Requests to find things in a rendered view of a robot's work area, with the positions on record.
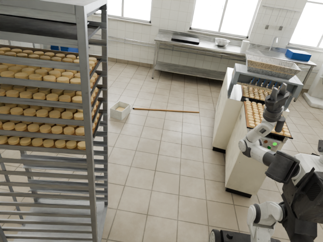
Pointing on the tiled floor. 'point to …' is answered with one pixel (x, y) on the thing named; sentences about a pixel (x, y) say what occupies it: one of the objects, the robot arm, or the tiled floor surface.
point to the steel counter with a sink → (162, 35)
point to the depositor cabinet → (229, 114)
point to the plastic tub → (119, 110)
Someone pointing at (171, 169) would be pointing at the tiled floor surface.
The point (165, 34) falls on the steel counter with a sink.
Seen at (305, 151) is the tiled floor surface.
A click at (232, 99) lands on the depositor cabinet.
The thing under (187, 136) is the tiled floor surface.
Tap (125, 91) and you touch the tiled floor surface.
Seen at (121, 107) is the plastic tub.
